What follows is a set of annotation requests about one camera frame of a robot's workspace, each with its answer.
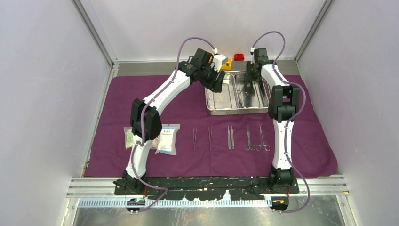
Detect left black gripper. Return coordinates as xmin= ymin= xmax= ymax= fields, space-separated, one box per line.
xmin=199 ymin=63 xmax=225 ymax=93

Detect steel instrument tray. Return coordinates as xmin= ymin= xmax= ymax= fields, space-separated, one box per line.
xmin=205 ymin=71 xmax=269 ymax=115

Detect orange yellow toy block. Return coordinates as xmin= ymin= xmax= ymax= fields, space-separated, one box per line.
xmin=221 ymin=58 xmax=233 ymax=71

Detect steel surgical forceps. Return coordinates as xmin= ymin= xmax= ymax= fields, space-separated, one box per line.
xmin=239 ymin=81 xmax=251 ymax=98

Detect steel tweezers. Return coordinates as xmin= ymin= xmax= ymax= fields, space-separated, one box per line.
xmin=193 ymin=128 xmax=197 ymax=152
xmin=208 ymin=125 xmax=213 ymax=150

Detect purple cloth wrap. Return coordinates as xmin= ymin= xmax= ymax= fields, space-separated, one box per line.
xmin=85 ymin=75 xmax=338 ymax=178

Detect steel surgical scissors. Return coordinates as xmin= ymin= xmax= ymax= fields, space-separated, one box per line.
xmin=255 ymin=125 xmax=271 ymax=152
xmin=244 ymin=125 xmax=255 ymax=151

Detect white sterile pouch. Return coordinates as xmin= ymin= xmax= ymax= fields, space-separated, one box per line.
xmin=155 ymin=124 xmax=180 ymax=155

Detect green packet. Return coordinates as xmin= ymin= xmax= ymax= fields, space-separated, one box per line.
xmin=123 ymin=127 xmax=134 ymax=150

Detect pink clear packet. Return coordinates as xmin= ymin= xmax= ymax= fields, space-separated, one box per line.
xmin=151 ymin=138 xmax=159 ymax=150

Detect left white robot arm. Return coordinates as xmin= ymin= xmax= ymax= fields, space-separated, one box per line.
xmin=114 ymin=48 xmax=228 ymax=195

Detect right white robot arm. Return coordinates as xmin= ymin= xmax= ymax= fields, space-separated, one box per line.
xmin=246 ymin=47 xmax=301 ymax=193

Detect red block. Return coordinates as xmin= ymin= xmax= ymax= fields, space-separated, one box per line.
xmin=233 ymin=53 xmax=245 ymax=61

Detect steel tissue forceps in tray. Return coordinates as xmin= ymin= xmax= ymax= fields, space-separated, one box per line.
xmin=262 ymin=79 xmax=271 ymax=100

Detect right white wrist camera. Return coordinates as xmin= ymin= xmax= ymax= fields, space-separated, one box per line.
xmin=250 ymin=47 xmax=255 ymax=64

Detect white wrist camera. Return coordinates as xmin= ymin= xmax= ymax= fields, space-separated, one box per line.
xmin=212 ymin=48 xmax=228 ymax=72
xmin=250 ymin=47 xmax=255 ymax=64

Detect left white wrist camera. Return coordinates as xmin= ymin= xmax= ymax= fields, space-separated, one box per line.
xmin=212 ymin=48 xmax=228 ymax=72

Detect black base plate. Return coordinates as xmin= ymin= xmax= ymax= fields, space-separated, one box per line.
xmin=113 ymin=175 xmax=299 ymax=201

